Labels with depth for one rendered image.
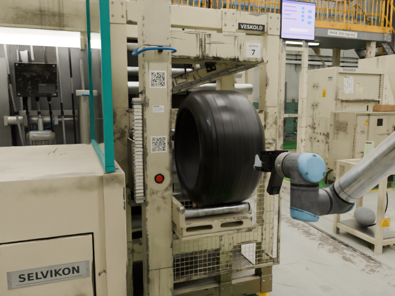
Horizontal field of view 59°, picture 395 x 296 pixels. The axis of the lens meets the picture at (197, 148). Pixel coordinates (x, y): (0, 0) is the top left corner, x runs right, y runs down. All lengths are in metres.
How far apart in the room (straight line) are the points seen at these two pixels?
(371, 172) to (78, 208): 0.82
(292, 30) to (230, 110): 4.08
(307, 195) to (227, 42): 1.11
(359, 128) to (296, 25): 1.86
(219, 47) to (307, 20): 3.84
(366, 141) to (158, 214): 4.81
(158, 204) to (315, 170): 0.79
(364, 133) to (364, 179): 4.89
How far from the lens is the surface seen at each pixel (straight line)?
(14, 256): 0.77
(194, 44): 1.92
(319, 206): 1.18
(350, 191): 1.20
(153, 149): 1.58
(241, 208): 1.71
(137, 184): 1.60
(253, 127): 1.55
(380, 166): 1.13
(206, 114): 1.52
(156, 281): 1.78
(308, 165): 1.12
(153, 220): 1.66
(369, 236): 3.83
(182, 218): 1.57
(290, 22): 5.54
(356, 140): 5.94
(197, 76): 2.05
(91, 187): 0.73
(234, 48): 2.00
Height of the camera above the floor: 1.41
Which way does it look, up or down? 8 degrees down
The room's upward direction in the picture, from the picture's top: straight up
